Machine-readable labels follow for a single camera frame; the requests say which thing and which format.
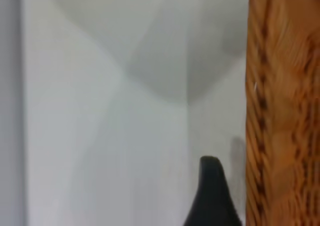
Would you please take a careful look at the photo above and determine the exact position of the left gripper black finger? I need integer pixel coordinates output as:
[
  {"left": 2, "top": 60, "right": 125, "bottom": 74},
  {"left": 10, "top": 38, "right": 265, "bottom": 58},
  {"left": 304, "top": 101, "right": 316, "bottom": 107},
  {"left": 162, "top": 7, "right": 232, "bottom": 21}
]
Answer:
[{"left": 183, "top": 155, "right": 244, "bottom": 226}]

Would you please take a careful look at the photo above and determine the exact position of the light brown wicker basket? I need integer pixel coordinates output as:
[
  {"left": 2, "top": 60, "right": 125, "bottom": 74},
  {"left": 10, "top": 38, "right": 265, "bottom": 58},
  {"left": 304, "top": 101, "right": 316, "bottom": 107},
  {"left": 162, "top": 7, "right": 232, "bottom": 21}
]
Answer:
[{"left": 245, "top": 0, "right": 320, "bottom": 226}]

